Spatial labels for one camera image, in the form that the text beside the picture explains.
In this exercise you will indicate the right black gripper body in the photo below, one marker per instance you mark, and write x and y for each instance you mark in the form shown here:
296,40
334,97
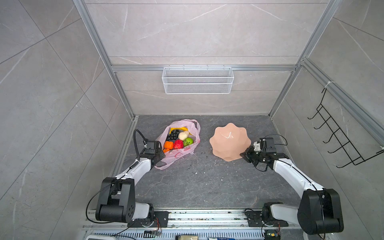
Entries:
254,156

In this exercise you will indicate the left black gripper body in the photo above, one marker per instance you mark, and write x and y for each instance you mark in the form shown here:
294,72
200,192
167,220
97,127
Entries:
160,155

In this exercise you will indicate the orange fake fruit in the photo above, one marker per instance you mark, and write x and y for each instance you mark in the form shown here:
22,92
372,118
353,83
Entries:
168,146

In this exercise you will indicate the red fake strawberry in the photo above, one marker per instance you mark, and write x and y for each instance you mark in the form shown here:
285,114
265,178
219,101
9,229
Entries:
178,144

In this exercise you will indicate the beige fake fruit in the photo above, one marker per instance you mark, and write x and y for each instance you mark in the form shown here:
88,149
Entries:
183,135

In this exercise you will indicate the green fake vegetable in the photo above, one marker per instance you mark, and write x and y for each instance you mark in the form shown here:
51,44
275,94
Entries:
188,142

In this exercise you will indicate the pink scalloped bowl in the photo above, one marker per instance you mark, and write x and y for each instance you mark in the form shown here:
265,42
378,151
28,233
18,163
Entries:
229,142

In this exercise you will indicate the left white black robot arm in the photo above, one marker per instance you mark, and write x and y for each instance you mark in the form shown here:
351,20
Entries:
117,197

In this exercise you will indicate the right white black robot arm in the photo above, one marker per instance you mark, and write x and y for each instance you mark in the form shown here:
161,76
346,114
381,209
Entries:
320,210

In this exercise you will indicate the dark fake grapes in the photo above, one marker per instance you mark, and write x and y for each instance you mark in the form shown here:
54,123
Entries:
173,137

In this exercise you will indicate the yellow fake banana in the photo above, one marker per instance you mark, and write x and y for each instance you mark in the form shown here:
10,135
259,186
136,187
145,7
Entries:
178,130

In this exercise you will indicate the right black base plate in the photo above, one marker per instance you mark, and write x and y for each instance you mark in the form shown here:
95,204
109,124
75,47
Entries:
255,219

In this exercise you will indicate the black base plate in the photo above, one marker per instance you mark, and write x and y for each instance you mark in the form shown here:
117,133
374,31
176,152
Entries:
255,219
155,219

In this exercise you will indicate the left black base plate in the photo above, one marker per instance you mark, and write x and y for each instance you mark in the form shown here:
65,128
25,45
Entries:
155,219

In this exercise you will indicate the white wire mesh basket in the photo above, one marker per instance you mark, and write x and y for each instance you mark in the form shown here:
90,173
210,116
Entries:
197,80

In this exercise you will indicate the black wire hook rack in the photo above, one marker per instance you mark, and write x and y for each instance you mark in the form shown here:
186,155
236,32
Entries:
339,136

